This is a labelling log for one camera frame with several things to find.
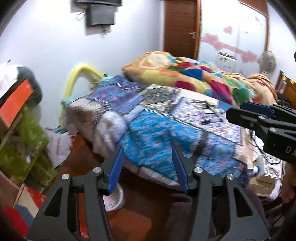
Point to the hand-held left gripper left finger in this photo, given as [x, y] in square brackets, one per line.
[114, 171]

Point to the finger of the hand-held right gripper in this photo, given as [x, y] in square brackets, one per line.
[242, 117]
[254, 107]

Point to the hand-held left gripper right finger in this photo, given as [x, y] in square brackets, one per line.
[180, 171]

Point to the person's right hand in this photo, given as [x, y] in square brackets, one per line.
[290, 185]

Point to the white power strip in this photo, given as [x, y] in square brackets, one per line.
[269, 172]

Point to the small dark item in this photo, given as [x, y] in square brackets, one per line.
[205, 121]

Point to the wooden headboard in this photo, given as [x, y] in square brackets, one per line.
[289, 90]

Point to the white electric fan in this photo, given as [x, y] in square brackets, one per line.
[268, 61]

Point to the blue patchwork quilt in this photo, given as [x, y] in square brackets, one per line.
[150, 129]

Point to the brown cardboard box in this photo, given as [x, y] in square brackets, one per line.
[263, 187]

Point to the white plastic basket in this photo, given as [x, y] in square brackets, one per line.
[226, 61]

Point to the white plastic bag red print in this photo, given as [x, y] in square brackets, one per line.
[57, 148]

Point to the colourful patterned blanket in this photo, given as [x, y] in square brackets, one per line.
[196, 76]

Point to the small green leaf-print box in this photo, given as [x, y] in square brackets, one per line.
[44, 173]

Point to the white wardrobe with pink stickers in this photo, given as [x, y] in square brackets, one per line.
[231, 23]

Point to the large green leaf-print box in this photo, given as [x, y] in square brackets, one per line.
[23, 143]

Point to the yellow foam tube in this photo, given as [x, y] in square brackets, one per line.
[69, 83]

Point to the brown wooden door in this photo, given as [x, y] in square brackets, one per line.
[181, 23]

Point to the orange flat box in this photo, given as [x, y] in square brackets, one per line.
[16, 99]

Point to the dark grey cloth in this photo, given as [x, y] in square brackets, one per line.
[32, 81]

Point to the white cloth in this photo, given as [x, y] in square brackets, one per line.
[8, 76]

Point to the black wall-mounted box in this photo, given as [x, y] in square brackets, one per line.
[100, 15]

